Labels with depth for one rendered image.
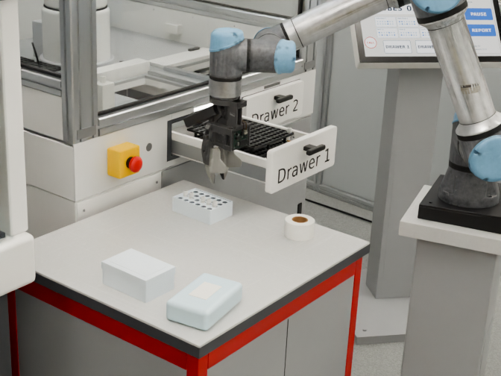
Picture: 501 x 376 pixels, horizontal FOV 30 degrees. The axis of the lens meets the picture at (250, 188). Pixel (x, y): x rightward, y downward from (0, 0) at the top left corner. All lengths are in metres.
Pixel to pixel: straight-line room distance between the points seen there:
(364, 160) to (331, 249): 2.21
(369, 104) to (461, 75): 2.12
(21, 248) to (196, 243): 0.47
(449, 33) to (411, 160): 1.24
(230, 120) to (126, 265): 0.44
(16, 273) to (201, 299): 0.36
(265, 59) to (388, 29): 1.06
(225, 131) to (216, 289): 0.44
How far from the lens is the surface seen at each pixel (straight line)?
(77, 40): 2.17
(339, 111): 4.37
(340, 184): 4.46
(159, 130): 2.43
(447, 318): 2.47
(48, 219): 2.37
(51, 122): 2.26
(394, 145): 3.27
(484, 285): 2.41
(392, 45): 3.09
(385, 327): 3.34
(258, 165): 2.31
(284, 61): 2.10
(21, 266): 1.86
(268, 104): 2.76
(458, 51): 2.14
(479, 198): 2.37
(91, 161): 2.27
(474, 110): 2.18
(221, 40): 2.09
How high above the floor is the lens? 1.67
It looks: 22 degrees down
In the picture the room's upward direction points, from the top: 3 degrees clockwise
